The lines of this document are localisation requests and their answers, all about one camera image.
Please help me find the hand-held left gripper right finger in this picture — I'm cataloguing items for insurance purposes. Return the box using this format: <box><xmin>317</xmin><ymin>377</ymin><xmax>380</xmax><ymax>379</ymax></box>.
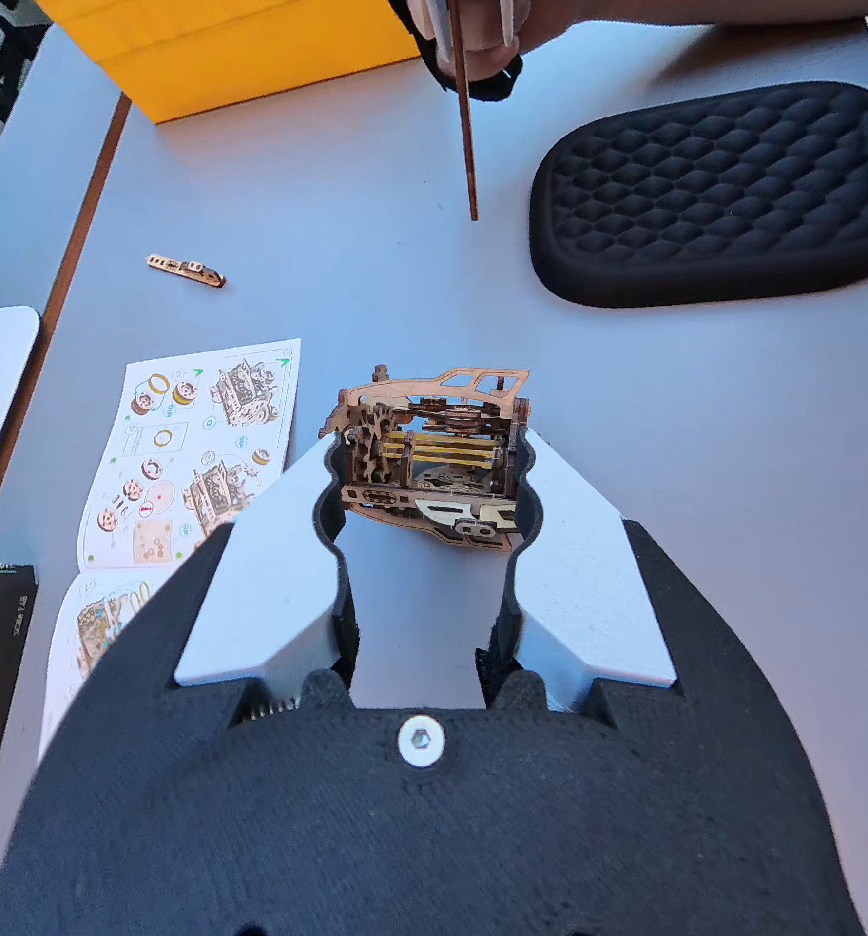
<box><xmin>494</xmin><ymin>428</ymin><xmax>680</xmax><ymax>716</ymax></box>

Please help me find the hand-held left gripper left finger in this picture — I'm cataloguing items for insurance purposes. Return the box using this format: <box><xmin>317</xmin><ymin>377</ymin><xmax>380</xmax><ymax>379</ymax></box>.
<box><xmin>174</xmin><ymin>431</ymin><xmax>358</xmax><ymax>692</ymax></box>

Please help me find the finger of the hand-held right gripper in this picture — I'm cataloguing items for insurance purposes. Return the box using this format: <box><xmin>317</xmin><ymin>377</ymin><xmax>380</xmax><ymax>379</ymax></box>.
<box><xmin>425</xmin><ymin>0</ymin><xmax>455</xmax><ymax>70</ymax></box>

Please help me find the thin wooden stick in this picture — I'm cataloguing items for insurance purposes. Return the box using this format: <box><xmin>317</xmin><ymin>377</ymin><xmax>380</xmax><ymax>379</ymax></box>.
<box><xmin>444</xmin><ymin>0</ymin><xmax>480</xmax><ymax>222</ymax></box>

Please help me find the wooden mechanical model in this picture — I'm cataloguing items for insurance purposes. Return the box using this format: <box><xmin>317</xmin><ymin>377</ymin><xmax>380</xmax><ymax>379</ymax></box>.
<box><xmin>319</xmin><ymin>364</ymin><xmax>531</xmax><ymax>554</ymax></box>

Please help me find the small wooden model part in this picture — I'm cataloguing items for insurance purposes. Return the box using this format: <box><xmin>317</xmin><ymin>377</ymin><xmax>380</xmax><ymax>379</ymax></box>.
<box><xmin>146</xmin><ymin>253</ymin><xmax>227</xmax><ymax>289</ymax></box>

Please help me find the person's right hand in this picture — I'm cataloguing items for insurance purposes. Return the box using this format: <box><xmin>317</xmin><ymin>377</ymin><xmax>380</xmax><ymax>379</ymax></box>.
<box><xmin>452</xmin><ymin>0</ymin><xmax>581</xmax><ymax>57</ymax></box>

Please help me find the illustrated instruction booklet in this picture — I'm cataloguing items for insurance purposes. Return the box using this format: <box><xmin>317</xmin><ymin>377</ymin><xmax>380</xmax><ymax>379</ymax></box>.
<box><xmin>39</xmin><ymin>338</ymin><xmax>303</xmax><ymax>761</ymax></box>

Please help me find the yellow plastic storage bin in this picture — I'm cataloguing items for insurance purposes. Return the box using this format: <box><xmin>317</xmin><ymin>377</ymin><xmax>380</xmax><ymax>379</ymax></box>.
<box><xmin>35</xmin><ymin>0</ymin><xmax>424</xmax><ymax>125</ymax></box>

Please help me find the black honeycomb cushion pad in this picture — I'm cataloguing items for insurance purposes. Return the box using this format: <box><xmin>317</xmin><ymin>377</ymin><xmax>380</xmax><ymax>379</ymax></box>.
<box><xmin>529</xmin><ymin>80</ymin><xmax>868</xmax><ymax>308</ymax></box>

